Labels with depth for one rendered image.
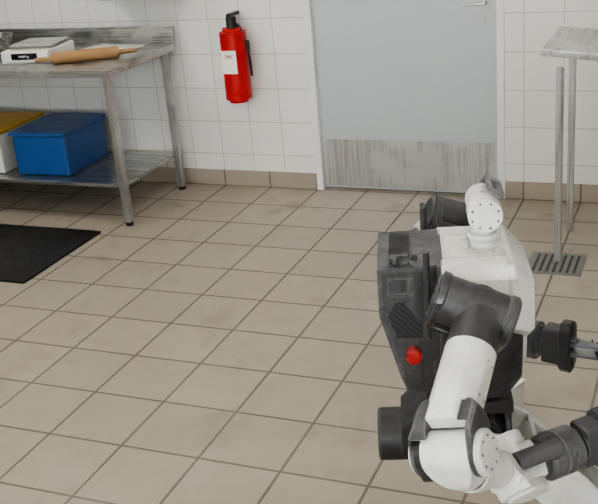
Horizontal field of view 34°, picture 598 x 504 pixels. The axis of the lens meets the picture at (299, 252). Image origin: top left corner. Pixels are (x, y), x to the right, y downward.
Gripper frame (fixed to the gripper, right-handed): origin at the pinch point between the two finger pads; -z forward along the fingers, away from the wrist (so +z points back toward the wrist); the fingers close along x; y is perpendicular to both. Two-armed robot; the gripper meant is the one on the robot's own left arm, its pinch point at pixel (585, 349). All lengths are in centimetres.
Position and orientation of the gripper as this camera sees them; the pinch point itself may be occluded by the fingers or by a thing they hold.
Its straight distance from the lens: 229.8
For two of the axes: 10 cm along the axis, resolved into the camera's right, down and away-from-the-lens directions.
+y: 5.7, -3.5, 7.4
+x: -0.9, -9.2, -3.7
